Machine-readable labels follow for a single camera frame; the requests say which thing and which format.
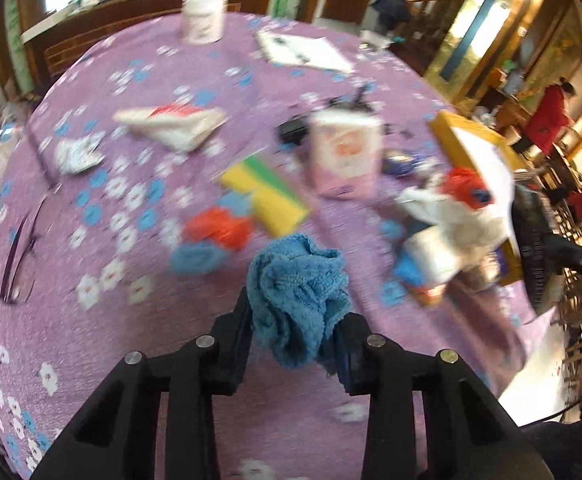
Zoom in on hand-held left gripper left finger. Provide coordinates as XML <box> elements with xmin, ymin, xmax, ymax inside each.
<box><xmin>31</xmin><ymin>285</ymin><xmax>254</xmax><ymax>480</ymax></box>

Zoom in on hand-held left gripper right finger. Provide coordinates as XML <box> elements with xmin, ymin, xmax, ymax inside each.
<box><xmin>323</xmin><ymin>312</ymin><xmax>554</xmax><ymax>480</ymax></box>

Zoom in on white plastic bag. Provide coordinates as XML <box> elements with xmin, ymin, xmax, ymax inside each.
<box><xmin>396</xmin><ymin>185</ymin><xmax>512</xmax><ymax>271</ymax></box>

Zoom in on blue towel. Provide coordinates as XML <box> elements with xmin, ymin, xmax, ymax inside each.
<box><xmin>247</xmin><ymin>233</ymin><xmax>354</xmax><ymax>371</ymax></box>

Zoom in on red plastic bag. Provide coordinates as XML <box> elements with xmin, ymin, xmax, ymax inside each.
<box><xmin>441</xmin><ymin>167</ymin><xmax>494</xmax><ymax>211</ymax></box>

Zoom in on blue floral tissue roll pack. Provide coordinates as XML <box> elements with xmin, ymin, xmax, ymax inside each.
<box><xmin>393</xmin><ymin>225</ymin><xmax>464</xmax><ymax>308</ymax></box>

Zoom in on yellow cardboard box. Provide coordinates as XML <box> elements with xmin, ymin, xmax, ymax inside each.
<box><xmin>428</xmin><ymin>111</ymin><xmax>542</xmax><ymax>286</ymax></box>

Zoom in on yellow green sponge pack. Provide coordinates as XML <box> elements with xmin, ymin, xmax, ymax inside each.
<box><xmin>221</xmin><ymin>156</ymin><xmax>309</xmax><ymax>238</ymax></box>

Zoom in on pink tissue pack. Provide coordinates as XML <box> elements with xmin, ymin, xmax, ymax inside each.
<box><xmin>307</xmin><ymin>110</ymin><xmax>383</xmax><ymax>198</ymax></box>

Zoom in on white tissue packet red label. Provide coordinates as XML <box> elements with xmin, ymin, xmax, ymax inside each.
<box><xmin>113</xmin><ymin>103</ymin><xmax>228</xmax><ymax>153</ymax></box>

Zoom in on purple floral tablecloth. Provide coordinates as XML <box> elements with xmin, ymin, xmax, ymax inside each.
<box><xmin>0</xmin><ymin>10</ymin><xmax>557</xmax><ymax>480</ymax></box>

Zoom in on blue white bowl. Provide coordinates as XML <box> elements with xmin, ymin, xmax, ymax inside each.
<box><xmin>382</xmin><ymin>152</ymin><xmax>424</xmax><ymax>178</ymax></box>

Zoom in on eyeglasses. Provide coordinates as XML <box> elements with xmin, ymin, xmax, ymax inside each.
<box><xmin>0</xmin><ymin>187</ymin><xmax>64</xmax><ymax>306</ymax></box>

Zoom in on golden black cabinet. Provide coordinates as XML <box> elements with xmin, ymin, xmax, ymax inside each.
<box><xmin>426</xmin><ymin>0</ymin><xmax>572</xmax><ymax>106</ymax></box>

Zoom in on small silver packet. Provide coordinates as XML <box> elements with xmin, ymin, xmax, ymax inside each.
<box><xmin>53</xmin><ymin>135</ymin><xmax>106</xmax><ymax>176</ymax></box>

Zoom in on white paper notebook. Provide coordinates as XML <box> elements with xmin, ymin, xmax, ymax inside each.
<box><xmin>256</xmin><ymin>30</ymin><xmax>356</xmax><ymax>73</ymax></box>

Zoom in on white plastic jar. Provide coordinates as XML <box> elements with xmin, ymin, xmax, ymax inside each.
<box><xmin>181</xmin><ymin>0</ymin><xmax>228</xmax><ymax>45</ymax></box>

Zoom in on wooden sideboard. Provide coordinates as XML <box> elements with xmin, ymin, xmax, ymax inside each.
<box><xmin>21</xmin><ymin>0</ymin><xmax>277</xmax><ymax>81</ymax></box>

